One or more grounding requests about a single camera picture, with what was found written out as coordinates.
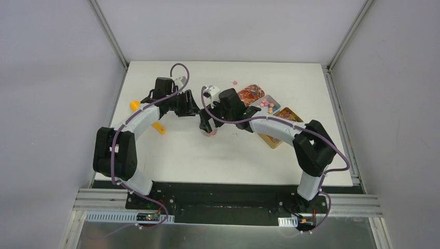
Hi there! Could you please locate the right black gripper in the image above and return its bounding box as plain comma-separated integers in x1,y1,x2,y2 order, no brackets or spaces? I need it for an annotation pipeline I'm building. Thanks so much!
200,99,236,133

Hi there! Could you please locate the clear plastic jar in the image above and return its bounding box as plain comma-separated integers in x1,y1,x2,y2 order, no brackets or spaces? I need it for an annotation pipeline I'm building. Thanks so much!
201,129,217,137

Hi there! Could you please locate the orange plastic scoop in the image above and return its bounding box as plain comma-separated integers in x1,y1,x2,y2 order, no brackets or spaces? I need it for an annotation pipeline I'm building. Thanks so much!
127,101,166,137

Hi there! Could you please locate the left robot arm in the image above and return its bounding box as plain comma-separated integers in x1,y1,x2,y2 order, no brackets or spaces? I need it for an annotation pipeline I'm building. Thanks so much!
92,76,199,210

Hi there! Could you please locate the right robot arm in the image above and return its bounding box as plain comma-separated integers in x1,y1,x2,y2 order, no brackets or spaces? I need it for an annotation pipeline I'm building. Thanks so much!
199,86,337,213

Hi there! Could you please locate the pink oval lollipop tin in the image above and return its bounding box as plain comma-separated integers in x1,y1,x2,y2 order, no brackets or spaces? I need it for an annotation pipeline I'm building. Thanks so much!
237,84,266,107

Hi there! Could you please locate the grey star candy tin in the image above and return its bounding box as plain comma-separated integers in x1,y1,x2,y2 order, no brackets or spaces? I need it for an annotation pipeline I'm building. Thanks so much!
253,94,281,115

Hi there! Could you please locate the yellow gummy candy tin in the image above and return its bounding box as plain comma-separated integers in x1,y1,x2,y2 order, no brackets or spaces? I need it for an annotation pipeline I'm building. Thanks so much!
251,107,305,149

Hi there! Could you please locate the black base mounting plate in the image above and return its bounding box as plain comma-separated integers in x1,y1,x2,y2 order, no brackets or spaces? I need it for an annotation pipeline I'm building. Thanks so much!
92,180,345,228

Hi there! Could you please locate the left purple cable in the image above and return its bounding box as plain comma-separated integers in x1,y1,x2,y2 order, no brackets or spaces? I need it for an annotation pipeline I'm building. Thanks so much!
82,63,190,240

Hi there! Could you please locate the purple cable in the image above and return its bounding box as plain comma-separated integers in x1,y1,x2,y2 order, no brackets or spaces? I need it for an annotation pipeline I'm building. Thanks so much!
82,63,190,240
200,85,351,238

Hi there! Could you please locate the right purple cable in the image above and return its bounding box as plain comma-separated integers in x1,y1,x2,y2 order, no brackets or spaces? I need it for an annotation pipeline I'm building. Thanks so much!
200,85,351,238

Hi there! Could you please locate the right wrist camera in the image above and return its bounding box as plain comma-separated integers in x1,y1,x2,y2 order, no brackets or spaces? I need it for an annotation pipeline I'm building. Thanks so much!
202,86,221,104

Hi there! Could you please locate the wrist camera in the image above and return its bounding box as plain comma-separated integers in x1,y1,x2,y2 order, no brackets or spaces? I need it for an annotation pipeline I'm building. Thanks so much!
202,86,221,104
172,76,187,91

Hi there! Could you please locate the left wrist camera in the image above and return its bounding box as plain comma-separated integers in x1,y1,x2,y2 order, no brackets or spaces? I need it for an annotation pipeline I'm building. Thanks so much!
172,76,187,91

